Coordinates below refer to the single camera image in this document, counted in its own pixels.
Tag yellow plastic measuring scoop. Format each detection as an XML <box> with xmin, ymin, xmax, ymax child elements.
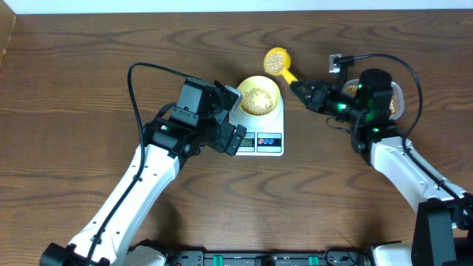
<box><xmin>263</xmin><ymin>47</ymin><xmax>298</xmax><ymax>85</ymax></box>

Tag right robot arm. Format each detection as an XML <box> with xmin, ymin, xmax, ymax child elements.
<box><xmin>290</xmin><ymin>69</ymin><xmax>472</xmax><ymax>265</ymax></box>

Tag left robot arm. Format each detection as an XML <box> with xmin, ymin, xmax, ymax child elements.
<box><xmin>40</xmin><ymin>78</ymin><xmax>246</xmax><ymax>265</ymax></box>

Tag white digital kitchen scale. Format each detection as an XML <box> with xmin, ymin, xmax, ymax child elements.
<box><xmin>229</xmin><ymin>99</ymin><xmax>285</xmax><ymax>157</ymax></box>

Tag soybeans in bowl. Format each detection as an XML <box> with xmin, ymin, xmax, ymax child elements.
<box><xmin>241</xmin><ymin>87</ymin><xmax>276</xmax><ymax>116</ymax></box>

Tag pale yellow bowl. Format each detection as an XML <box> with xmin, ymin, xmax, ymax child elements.
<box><xmin>237</xmin><ymin>75</ymin><xmax>282</xmax><ymax>112</ymax></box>

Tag clear plastic container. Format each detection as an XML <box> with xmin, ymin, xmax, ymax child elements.
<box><xmin>342</xmin><ymin>79</ymin><xmax>404</xmax><ymax>120</ymax></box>

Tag soybeans in container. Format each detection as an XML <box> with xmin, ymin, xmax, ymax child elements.
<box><xmin>344</xmin><ymin>85</ymin><xmax>396</xmax><ymax>115</ymax></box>

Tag black right camera cable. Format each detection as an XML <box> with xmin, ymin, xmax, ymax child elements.
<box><xmin>338</xmin><ymin>53</ymin><xmax>473</xmax><ymax>222</ymax></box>

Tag black camera cable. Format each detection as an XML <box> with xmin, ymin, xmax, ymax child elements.
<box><xmin>338</xmin><ymin>53</ymin><xmax>473</xmax><ymax>222</ymax></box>
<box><xmin>84</xmin><ymin>61</ymin><xmax>195</xmax><ymax>266</ymax></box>

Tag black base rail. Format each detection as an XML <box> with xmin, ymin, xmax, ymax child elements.
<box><xmin>127</xmin><ymin>239</ymin><xmax>415</xmax><ymax>266</ymax></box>

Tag black left camera cable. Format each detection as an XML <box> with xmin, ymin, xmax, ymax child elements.
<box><xmin>84</xmin><ymin>61</ymin><xmax>195</xmax><ymax>266</ymax></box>

